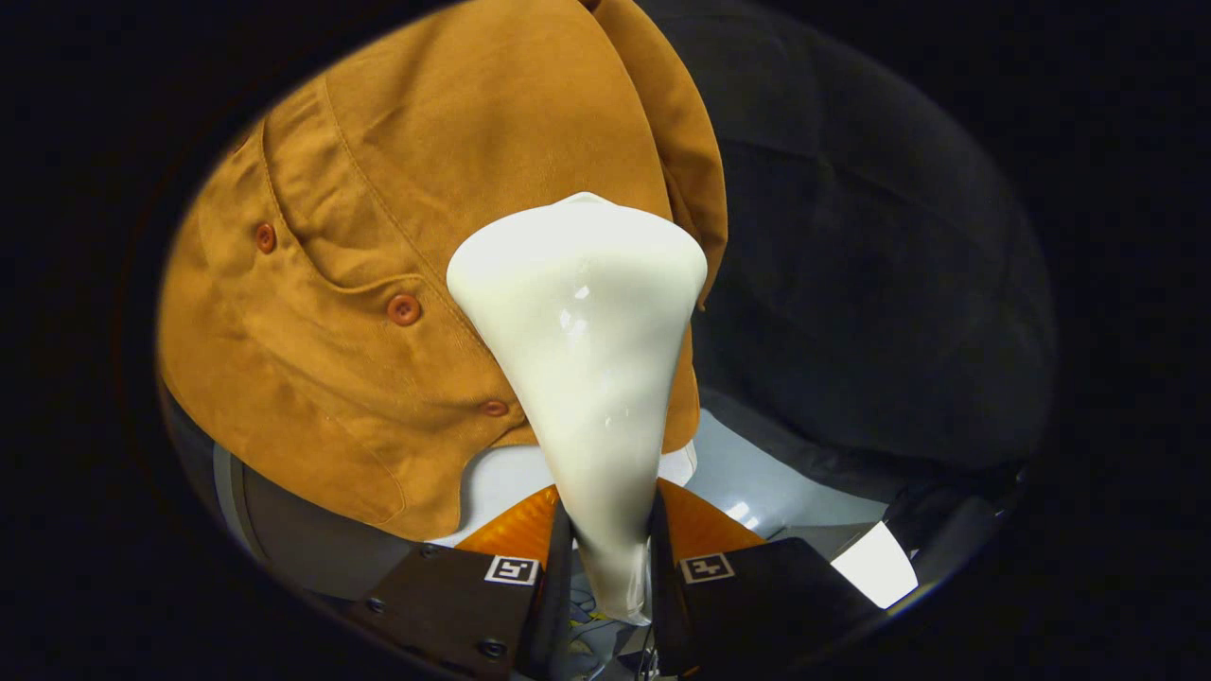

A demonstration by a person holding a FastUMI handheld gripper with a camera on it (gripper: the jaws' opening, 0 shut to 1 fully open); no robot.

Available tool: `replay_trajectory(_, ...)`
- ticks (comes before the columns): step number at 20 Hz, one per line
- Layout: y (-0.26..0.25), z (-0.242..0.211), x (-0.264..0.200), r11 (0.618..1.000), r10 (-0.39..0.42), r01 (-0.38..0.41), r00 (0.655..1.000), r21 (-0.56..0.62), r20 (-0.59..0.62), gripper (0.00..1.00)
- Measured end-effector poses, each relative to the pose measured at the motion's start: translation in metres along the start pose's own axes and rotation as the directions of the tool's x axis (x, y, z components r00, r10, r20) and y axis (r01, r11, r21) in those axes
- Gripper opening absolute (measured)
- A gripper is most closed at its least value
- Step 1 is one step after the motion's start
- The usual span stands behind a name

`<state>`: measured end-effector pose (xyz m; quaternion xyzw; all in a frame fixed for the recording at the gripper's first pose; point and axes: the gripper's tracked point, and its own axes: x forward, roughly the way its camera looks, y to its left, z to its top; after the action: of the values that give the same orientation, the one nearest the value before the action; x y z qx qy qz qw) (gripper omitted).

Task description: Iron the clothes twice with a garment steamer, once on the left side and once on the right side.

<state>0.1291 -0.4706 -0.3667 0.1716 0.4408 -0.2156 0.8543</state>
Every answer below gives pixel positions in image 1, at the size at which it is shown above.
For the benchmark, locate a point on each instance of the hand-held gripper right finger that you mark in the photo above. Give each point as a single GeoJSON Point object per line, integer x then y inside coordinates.
{"type": "Point", "coordinates": [664, 605]}

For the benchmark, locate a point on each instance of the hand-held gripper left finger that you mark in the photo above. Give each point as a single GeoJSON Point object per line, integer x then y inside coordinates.
{"type": "Point", "coordinates": [558, 605]}

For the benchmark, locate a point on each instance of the white garment steamer head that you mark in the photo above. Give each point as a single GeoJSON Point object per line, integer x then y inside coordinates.
{"type": "Point", "coordinates": [587, 378]}

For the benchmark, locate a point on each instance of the orange button-up shirt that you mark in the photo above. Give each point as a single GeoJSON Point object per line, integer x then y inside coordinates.
{"type": "Point", "coordinates": [378, 189]}

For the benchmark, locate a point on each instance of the black backdrop cloth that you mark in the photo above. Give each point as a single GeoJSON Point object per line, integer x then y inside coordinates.
{"type": "Point", "coordinates": [851, 284]}

